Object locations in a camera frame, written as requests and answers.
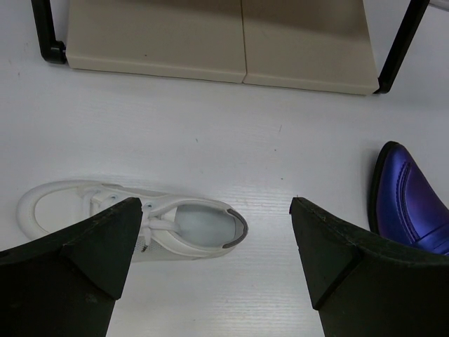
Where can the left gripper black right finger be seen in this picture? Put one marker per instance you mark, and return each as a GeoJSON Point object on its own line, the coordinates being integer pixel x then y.
{"type": "Point", "coordinates": [364, 285]}

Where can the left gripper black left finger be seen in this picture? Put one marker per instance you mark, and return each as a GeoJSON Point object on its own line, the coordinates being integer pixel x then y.
{"type": "Point", "coordinates": [67, 283]}

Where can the beige black-framed shoe shelf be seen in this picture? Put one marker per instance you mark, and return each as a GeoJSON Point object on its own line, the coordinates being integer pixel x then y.
{"type": "Point", "coordinates": [310, 45]}

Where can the purple loafer left one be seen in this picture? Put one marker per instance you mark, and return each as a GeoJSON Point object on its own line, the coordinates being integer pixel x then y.
{"type": "Point", "coordinates": [402, 205]}

